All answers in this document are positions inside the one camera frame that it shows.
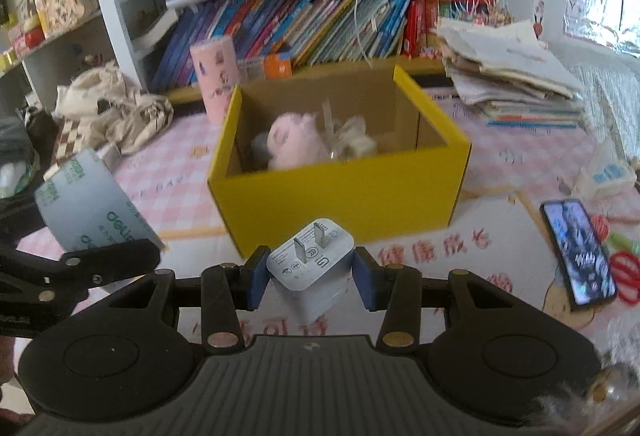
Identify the pink printed cylinder cup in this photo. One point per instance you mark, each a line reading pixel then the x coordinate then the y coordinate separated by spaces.
pixel 216 78

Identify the red book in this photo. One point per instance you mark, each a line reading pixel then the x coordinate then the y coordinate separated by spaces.
pixel 414 28

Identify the white charger plug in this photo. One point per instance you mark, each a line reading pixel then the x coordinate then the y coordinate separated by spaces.
pixel 310 278

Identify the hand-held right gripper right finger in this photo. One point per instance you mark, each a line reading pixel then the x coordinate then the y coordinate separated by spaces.
pixel 364 282

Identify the floral fabric plush toy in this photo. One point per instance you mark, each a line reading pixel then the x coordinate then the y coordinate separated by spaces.
pixel 65 1

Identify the grey tape roll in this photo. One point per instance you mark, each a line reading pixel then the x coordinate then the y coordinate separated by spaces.
pixel 85 203

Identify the messy stack of papers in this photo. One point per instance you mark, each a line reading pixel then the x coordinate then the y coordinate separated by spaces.
pixel 510 66

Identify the red and green toy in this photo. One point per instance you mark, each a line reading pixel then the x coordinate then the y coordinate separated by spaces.
pixel 625 266

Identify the yellow cardboard box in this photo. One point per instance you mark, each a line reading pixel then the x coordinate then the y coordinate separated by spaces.
pixel 340 198

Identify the pink plush toy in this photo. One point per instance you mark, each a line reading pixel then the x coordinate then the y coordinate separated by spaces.
pixel 295 141

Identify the checkered pouch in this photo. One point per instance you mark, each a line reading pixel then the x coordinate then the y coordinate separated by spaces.
pixel 75 143

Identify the white tissue pack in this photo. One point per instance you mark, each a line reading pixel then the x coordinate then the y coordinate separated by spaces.
pixel 605 176

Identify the orange and clear box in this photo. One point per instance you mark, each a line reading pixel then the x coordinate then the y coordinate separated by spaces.
pixel 267 67

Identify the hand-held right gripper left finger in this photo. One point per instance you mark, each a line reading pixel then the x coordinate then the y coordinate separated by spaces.
pixel 257 281

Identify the black smartphone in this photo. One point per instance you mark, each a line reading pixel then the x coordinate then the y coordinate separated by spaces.
pixel 578 256

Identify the beige canvas bag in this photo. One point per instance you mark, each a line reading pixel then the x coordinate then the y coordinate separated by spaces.
pixel 120 111

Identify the row of colourful thin books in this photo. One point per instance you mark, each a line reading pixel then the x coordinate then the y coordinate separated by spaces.
pixel 295 33

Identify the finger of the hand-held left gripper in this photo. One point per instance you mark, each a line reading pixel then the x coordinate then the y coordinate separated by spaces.
pixel 115 258

